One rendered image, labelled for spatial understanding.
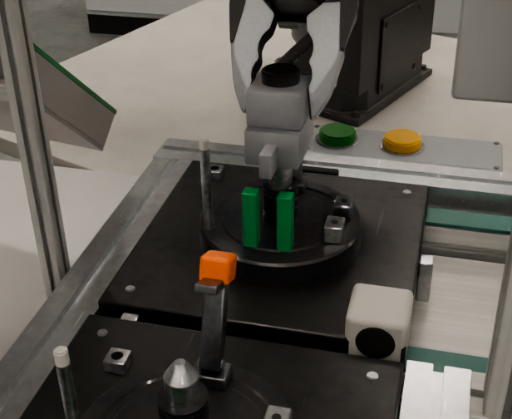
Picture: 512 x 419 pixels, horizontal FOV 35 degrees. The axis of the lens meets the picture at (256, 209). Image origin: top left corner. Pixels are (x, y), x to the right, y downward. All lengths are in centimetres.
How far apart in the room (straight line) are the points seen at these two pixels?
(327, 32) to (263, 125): 9
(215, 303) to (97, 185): 54
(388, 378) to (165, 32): 107
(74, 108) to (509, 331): 45
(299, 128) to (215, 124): 55
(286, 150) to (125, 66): 79
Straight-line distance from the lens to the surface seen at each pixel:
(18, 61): 66
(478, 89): 48
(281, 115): 62
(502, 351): 54
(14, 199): 103
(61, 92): 76
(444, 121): 119
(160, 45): 147
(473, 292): 75
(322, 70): 64
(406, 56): 124
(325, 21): 65
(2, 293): 87
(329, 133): 88
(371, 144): 89
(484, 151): 89
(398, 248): 70
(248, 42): 66
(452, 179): 83
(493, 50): 47
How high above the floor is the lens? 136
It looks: 32 degrees down
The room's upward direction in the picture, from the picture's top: 1 degrees counter-clockwise
